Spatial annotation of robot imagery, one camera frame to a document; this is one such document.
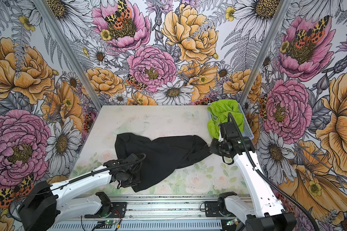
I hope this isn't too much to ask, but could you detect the right aluminium corner post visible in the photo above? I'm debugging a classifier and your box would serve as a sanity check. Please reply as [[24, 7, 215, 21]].
[[239, 0, 292, 106]]

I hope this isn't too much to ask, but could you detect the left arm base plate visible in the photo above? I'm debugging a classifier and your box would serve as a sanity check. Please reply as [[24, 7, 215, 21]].
[[84, 202, 127, 218]]

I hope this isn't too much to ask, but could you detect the aluminium rail frame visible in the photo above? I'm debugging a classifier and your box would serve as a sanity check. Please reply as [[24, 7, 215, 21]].
[[42, 194, 288, 223]]

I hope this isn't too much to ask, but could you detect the white vented cable duct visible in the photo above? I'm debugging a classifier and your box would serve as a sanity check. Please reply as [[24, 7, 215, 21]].
[[49, 219, 222, 231]]

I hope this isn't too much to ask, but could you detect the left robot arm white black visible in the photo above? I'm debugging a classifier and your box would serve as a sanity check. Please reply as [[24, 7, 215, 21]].
[[18, 154, 146, 231]]

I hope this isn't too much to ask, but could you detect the light blue plastic basket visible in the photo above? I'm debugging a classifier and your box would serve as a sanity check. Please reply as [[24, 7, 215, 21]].
[[206, 101, 255, 141]]

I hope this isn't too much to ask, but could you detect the aluminium corner post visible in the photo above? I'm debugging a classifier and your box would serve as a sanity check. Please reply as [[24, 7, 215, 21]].
[[34, 1, 103, 111], [239, 0, 292, 106]]

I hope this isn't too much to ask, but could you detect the lime green towel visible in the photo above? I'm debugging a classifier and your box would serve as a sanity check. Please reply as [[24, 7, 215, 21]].
[[206, 99, 245, 140]]

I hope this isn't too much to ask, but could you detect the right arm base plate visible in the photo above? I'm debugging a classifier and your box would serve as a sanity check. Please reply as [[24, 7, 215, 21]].
[[204, 201, 229, 217]]

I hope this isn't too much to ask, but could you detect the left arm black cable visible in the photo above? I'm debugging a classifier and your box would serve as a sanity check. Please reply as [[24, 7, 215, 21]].
[[8, 153, 146, 223]]

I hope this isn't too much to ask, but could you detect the left aluminium corner post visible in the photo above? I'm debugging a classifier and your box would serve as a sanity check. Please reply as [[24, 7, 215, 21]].
[[34, 1, 103, 111]]

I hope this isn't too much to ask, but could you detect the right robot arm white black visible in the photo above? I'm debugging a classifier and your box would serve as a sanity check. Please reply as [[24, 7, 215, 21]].
[[210, 122, 296, 231]]

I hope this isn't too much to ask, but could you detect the black garment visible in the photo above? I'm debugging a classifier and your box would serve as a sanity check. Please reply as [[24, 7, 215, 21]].
[[115, 133, 211, 192]]

